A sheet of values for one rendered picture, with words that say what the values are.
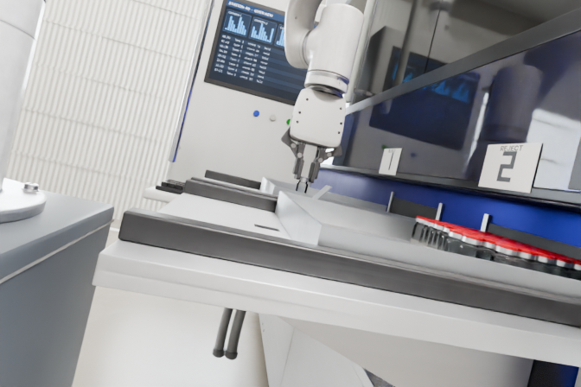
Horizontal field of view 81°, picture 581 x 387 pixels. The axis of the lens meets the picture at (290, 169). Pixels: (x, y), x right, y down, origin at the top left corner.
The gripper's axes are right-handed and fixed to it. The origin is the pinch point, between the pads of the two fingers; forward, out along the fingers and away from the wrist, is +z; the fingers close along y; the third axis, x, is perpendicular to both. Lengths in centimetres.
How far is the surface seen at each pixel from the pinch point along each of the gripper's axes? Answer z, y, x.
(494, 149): -8.8, -20.0, 23.3
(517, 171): -5.9, -20.0, 28.1
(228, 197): 6.7, 13.3, 13.1
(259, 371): 96, -20, -90
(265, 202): 6.3, 7.6, 13.1
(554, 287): 5.0, -16.3, 39.3
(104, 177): 55, 140, -314
